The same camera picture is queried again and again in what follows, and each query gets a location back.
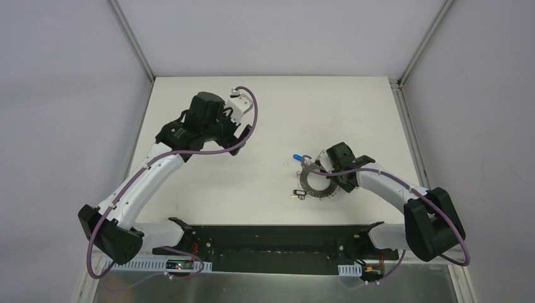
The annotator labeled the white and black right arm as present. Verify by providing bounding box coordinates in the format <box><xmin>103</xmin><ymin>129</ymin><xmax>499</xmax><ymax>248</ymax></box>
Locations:
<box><xmin>316</xmin><ymin>142</ymin><xmax>469</xmax><ymax>262</ymax></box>

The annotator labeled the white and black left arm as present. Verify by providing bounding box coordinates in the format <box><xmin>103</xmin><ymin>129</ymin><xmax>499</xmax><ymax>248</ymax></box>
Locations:
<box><xmin>78</xmin><ymin>86</ymin><xmax>258</xmax><ymax>265</ymax></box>

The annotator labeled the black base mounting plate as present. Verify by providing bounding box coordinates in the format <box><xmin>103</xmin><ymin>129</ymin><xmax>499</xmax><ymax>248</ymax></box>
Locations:
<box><xmin>152</xmin><ymin>225</ymin><xmax>399</xmax><ymax>275</ymax></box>

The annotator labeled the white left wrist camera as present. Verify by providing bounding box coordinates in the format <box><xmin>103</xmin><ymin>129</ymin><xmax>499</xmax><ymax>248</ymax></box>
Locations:
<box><xmin>225</xmin><ymin>88</ymin><xmax>254</xmax><ymax>126</ymax></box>

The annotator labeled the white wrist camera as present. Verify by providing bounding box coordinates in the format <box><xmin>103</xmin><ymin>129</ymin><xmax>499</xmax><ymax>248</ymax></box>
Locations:
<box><xmin>315</xmin><ymin>150</ymin><xmax>331</xmax><ymax>170</ymax></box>
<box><xmin>225</xmin><ymin>88</ymin><xmax>254</xmax><ymax>126</ymax></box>

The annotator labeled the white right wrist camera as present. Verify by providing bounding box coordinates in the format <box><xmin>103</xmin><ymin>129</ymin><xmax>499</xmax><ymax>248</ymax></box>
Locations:
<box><xmin>315</xmin><ymin>150</ymin><xmax>331</xmax><ymax>170</ymax></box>

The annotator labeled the white slotted cable duct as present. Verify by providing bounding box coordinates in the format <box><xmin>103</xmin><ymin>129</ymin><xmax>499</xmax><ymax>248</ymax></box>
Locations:
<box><xmin>112</xmin><ymin>258</ymin><xmax>213</xmax><ymax>273</ymax></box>

